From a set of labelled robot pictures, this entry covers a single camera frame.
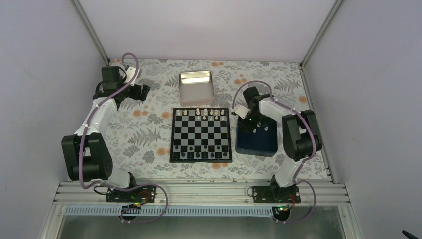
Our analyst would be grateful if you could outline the black chess piece row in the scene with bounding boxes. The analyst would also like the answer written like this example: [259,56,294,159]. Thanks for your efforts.
[172,145,230,160]

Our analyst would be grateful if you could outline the aluminium rail frame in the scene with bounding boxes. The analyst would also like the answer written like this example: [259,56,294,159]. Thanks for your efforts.
[53,180,350,206]

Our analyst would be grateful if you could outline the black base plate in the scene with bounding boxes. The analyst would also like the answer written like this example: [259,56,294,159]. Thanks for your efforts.
[105,185,156,204]
[252,185,301,204]

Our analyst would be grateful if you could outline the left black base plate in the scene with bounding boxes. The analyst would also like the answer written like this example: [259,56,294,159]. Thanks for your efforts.
[105,185,156,204]

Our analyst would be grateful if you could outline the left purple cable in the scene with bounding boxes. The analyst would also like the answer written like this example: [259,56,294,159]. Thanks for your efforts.
[78,52,169,224]

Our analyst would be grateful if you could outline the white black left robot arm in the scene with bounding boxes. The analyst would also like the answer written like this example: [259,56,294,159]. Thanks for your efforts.
[61,66,150,202]

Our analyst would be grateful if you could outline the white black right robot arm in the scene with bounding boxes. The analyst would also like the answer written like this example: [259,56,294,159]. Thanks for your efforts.
[234,87,323,203]

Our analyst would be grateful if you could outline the purple cable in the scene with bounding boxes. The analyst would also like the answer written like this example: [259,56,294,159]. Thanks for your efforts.
[231,80,319,224]
[78,52,169,224]

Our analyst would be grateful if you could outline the floral patterned table mat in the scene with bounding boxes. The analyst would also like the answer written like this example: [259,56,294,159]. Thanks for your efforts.
[96,58,330,181]

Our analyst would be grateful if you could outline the pink metal tin box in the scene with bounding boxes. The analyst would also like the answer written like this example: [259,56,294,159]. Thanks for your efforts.
[178,71,215,107]

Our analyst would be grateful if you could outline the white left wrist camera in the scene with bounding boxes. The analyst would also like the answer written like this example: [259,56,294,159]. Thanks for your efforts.
[124,66,142,86]

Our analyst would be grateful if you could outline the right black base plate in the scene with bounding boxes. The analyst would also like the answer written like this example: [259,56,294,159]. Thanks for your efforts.
[252,185,301,204]

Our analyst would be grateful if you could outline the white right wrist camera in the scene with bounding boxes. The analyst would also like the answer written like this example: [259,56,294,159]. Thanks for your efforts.
[231,105,249,120]

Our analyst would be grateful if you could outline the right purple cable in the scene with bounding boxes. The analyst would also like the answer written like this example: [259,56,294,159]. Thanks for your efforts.
[231,80,319,224]

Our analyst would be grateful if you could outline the blue plastic piece tray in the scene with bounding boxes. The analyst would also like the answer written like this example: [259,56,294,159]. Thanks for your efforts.
[235,117,278,157]

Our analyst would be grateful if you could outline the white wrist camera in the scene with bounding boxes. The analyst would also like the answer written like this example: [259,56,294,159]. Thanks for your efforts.
[124,66,142,86]
[231,105,249,120]

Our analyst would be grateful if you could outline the black silver chess board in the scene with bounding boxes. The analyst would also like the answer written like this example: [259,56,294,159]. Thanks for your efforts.
[169,108,233,163]

